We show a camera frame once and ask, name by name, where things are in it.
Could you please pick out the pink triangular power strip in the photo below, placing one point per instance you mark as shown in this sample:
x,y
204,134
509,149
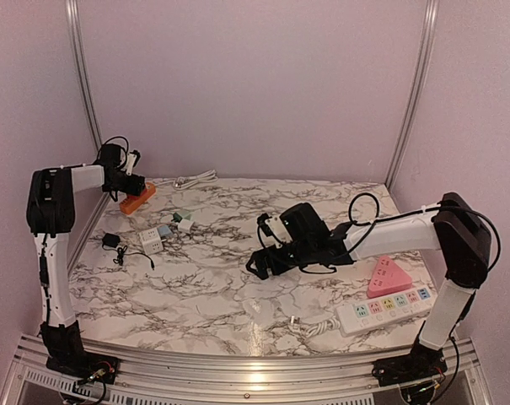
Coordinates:
x,y
388,278

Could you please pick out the aluminium front rail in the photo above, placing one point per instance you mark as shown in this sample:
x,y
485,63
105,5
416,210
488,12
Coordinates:
x,y
157,377

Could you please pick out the left aluminium frame post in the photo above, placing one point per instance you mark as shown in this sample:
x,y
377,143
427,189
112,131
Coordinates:
x,y
81,69

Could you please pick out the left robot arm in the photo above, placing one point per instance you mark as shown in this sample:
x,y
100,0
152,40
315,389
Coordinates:
x,y
51,215

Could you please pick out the orange power strip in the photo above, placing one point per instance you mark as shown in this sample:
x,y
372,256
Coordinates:
x,y
131,203

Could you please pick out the black power adapter with cable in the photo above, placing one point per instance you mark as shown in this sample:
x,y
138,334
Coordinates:
x,y
112,242

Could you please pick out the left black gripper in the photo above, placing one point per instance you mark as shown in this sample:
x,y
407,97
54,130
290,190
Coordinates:
x,y
135,187

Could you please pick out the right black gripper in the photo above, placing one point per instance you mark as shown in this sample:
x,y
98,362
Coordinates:
x,y
259,256

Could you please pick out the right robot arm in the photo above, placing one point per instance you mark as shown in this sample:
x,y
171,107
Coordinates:
x,y
464,236

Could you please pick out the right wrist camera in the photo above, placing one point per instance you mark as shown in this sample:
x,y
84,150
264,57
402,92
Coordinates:
x,y
274,228

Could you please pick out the white cube socket adapter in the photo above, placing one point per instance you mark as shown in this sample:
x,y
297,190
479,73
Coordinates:
x,y
151,241

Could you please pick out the white multicolour power strip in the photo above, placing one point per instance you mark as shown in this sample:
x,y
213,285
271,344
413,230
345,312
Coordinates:
x,y
367,315

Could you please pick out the white small charger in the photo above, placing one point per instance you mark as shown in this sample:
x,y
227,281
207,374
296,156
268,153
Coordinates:
x,y
185,225

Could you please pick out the right aluminium frame post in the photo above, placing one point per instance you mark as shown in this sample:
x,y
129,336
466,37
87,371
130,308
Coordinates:
x,y
419,79

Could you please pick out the green grey plug adapter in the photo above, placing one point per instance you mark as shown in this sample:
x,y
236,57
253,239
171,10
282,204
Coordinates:
x,y
180,215

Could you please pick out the aluminium frame post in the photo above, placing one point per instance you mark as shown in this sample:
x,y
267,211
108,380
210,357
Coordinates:
x,y
81,69
419,79

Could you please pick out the blue small plug adapter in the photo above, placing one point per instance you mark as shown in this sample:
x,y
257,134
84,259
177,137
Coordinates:
x,y
164,232

